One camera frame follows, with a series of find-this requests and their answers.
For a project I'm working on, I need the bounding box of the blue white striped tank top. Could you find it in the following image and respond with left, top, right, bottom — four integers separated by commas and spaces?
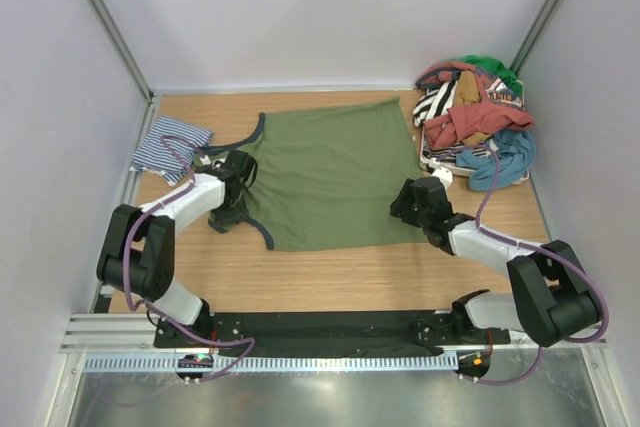
130, 116, 213, 186

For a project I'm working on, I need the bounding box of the olive green tank top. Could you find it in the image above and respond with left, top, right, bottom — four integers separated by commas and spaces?
202, 97, 424, 252

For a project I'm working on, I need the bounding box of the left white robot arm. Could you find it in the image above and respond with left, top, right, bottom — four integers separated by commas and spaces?
97, 150, 258, 347

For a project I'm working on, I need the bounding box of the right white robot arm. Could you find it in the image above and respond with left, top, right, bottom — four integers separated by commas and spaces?
390, 176, 609, 347

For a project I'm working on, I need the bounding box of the white plastic tray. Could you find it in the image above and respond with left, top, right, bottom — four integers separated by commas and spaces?
435, 144, 529, 185

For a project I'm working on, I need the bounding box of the black white striped garment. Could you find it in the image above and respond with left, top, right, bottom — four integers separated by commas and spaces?
412, 80, 476, 164

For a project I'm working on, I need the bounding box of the teal blue garment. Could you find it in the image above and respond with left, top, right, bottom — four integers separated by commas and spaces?
456, 129, 536, 192

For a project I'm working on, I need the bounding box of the red patterned garment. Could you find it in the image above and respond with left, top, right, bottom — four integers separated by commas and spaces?
415, 60, 534, 150

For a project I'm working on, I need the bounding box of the bright green garment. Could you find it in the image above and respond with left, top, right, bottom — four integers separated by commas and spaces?
459, 55, 519, 83

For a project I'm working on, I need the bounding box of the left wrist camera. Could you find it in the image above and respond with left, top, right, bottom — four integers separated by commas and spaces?
193, 155, 226, 170

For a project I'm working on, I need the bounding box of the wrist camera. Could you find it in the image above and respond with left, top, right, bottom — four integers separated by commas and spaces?
425, 159, 454, 190
193, 155, 226, 170

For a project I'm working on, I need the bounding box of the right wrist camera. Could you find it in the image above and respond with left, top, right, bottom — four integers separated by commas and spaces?
425, 159, 454, 190

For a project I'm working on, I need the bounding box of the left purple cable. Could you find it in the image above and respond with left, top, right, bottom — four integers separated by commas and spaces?
123, 134, 256, 382

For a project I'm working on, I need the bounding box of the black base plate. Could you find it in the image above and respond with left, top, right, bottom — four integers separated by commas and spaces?
154, 309, 511, 361

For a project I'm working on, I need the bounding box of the slotted cable duct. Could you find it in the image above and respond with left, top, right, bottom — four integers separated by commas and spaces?
83, 351, 458, 373

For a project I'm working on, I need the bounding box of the left aluminium frame post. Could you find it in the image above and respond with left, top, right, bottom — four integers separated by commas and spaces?
59, 0, 156, 101

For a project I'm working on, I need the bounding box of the aluminium frame post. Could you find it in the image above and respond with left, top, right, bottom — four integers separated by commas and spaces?
59, 0, 156, 101
510, 0, 563, 74

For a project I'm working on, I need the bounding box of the right aluminium frame post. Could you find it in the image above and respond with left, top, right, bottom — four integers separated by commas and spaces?
510, 0, 563, 74

